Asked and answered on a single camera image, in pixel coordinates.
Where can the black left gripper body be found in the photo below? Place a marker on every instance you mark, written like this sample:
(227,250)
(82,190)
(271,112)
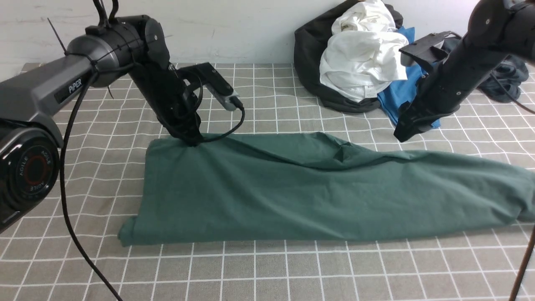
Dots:
(174,98)

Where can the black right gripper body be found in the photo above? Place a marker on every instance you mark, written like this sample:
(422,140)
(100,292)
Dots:
(417,117)

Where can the green long-sleeve top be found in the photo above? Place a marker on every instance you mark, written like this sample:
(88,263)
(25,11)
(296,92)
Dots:
(315,186)

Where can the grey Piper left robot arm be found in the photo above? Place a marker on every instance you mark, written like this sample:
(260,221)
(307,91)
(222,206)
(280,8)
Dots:
(30,137)

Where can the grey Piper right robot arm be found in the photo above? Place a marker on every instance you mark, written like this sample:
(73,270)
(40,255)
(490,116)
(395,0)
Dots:
(496,29)

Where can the blue tank top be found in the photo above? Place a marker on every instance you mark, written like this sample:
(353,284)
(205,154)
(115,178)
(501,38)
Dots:
(399,92)

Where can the dark grey crumpled garment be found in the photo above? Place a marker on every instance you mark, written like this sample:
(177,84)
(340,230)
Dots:
(505,79)

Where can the grey grid-pattern tablecloth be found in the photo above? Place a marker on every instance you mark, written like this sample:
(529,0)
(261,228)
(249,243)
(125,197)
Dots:
(104,169)

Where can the white crumpled shirt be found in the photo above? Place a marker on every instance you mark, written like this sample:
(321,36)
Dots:
(362,57)

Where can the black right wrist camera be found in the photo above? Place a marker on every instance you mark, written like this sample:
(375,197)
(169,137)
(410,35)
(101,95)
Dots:
(425,51)

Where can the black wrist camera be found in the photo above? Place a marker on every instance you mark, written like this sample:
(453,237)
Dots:
(204,75)
(425,51)

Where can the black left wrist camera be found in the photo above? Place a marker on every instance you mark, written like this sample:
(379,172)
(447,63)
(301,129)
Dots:
(204,75)

